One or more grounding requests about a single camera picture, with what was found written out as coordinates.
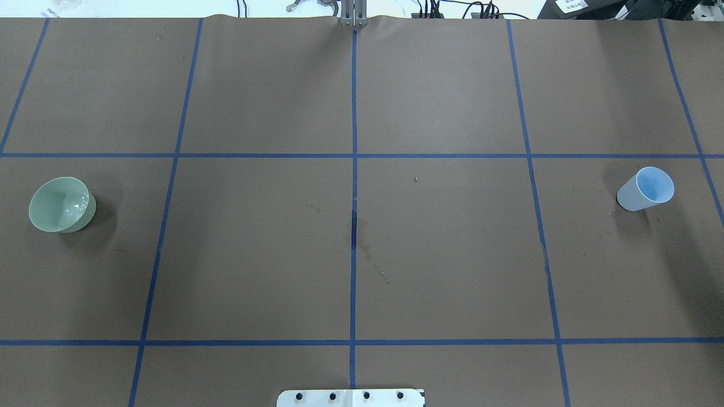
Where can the aluminium frame post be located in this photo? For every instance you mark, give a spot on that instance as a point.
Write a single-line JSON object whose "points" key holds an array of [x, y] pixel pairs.
{"points": [[353, 13]]}

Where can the black box device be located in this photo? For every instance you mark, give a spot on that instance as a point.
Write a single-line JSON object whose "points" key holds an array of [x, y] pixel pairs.
{"points": [[580, 10]]}

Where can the white pedestal column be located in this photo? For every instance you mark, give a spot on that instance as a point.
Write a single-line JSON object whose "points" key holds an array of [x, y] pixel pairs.
{"points": [[352, 397]]}

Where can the light blue plastic cup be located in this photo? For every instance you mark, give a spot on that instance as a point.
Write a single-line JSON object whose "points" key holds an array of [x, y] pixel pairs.
{"points": [[649, 187]]}

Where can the mint green bowl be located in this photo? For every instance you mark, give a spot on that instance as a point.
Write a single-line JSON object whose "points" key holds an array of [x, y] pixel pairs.
{"points": [[62, 205]]}

